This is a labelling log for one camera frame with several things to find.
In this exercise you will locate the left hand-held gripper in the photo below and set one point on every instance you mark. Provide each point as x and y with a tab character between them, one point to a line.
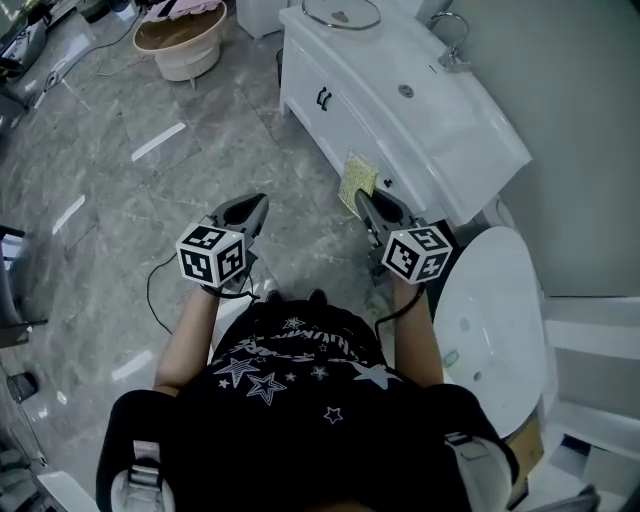
210	255

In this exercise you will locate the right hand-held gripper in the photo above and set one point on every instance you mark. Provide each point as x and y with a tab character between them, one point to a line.
415	255

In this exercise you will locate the yellow sponge cloth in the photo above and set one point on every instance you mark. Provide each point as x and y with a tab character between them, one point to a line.
357	175

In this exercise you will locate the glass vessel sink bowl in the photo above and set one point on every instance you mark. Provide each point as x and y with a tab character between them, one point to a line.
341	16

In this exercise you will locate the person's left forearm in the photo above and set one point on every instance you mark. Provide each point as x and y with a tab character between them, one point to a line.
185	340

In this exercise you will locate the person's right forearm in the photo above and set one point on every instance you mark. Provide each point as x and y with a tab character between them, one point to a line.
417	340

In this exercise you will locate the black shoe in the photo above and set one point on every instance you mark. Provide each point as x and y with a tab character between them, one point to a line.
317	296
274	296

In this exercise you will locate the white washbasin cabinet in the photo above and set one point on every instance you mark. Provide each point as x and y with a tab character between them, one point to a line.
440	130

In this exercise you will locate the chrome basin drain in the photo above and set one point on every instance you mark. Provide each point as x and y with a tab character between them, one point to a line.
406	90

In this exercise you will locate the white toilet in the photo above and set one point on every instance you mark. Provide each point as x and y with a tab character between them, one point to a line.
490	330

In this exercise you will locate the chrome faucet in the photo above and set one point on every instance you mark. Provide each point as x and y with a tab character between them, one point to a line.
452	55

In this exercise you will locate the round beige side table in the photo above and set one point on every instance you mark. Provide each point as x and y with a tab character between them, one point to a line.
182	50

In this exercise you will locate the black star-print shirt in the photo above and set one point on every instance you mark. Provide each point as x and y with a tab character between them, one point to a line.
300	425

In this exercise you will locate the pink cloth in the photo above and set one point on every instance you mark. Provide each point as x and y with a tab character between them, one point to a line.
185	6

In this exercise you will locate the black metal stand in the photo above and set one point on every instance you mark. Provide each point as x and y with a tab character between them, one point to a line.
15	300

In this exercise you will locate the wooden toilet base board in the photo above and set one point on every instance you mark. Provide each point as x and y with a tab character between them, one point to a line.
527	450

